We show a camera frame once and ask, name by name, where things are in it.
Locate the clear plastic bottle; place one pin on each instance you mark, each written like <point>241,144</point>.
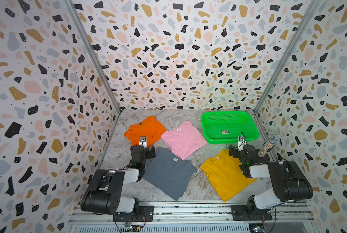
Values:
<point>273,139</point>

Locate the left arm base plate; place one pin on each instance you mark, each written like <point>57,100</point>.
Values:
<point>143,213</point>

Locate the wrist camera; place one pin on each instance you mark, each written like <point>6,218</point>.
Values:
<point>143,142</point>
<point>241,143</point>

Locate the green plastic basket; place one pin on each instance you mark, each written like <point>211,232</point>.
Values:
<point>225,127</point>

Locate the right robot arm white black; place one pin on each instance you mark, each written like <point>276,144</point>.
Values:
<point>289,184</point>

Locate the yellow t-shirt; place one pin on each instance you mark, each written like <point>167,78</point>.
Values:
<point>225,175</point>

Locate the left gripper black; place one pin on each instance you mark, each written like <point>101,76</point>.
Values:
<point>137,148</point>

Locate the pink t-shirt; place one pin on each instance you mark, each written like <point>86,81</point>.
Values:
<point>184,141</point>

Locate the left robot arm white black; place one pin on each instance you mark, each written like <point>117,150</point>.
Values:
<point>104,193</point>

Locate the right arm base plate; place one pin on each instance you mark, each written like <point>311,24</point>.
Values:
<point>245,213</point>

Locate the aluminium rail frame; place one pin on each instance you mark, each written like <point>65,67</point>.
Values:
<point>199,217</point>

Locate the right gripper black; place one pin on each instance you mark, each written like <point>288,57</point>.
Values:
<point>236,150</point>

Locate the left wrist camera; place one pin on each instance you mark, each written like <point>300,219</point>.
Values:
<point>143,142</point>

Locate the grey t-shirt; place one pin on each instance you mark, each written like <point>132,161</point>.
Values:
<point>169,173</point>

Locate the circuit board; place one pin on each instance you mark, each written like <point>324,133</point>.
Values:
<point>256,228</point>
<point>131,228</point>

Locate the left circuit board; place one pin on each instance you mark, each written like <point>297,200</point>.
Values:
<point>131,228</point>

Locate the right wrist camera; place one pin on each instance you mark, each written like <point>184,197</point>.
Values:
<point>241,143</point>

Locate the right circuit board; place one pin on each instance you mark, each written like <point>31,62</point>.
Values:
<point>256,228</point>

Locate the orange t-shirt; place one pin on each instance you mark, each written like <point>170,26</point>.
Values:
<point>150,128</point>

